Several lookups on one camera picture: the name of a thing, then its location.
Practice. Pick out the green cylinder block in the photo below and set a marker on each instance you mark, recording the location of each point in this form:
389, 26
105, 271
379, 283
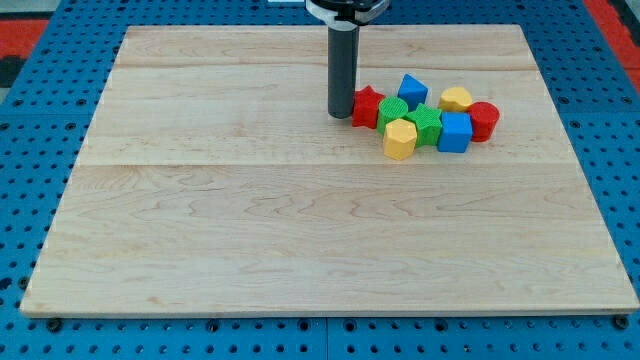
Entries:
390, 109

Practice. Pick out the green star block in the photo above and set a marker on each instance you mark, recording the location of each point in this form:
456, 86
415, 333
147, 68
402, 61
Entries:
428, 124

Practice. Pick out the blue triangle block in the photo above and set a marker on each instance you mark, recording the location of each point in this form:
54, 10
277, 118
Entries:
412, 91

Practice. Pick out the red star block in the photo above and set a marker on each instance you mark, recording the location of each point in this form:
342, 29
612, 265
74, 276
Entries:
366, 106

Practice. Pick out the yellow hexagon block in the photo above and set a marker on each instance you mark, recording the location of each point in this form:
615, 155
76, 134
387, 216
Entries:
399, 139

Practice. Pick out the light wooden board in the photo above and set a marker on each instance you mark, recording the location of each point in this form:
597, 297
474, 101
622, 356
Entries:
212, 183

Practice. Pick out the blue cube block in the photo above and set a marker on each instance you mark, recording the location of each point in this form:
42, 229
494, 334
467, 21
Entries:
456, 132

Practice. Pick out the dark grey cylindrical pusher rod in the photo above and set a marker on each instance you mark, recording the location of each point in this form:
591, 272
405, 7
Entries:
342, 68

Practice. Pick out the red cylinder block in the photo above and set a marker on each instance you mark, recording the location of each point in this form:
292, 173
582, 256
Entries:
484, 117

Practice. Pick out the white and black robot flange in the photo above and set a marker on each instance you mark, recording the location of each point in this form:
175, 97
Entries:
346, 12

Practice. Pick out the yellow heart block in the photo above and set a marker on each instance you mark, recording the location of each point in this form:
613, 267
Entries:
455, 99

